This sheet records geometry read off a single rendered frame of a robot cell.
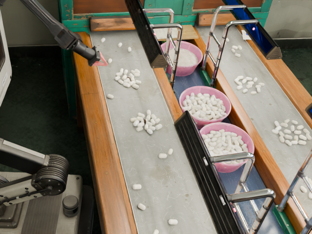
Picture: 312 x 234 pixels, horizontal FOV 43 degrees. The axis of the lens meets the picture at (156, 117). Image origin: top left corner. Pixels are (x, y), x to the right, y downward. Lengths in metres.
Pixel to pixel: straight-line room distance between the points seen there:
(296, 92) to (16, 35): 2.27
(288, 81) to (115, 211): 1.28
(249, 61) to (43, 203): 1.41
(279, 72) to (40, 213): 1.50
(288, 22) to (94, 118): 2.57
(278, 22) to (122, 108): 2.32
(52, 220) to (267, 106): 1.21
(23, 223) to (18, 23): 1.96
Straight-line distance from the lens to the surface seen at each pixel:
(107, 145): 1.75
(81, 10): 2.43
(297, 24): 4.08
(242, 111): 2.03
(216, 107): 2.04
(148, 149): 1.78
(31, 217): 1.90
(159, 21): 2.54
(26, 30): 3.47
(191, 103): 2.06
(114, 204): 1.56
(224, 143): 1.87
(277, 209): 1.75
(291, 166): 1.89
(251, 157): 1.34
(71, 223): 1.86
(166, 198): 1.62
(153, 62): 1.71
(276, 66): 2.43
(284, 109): 2.17
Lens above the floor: 2.06
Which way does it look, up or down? 43 degrees down
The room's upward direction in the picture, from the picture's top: 8 degrees clockwise
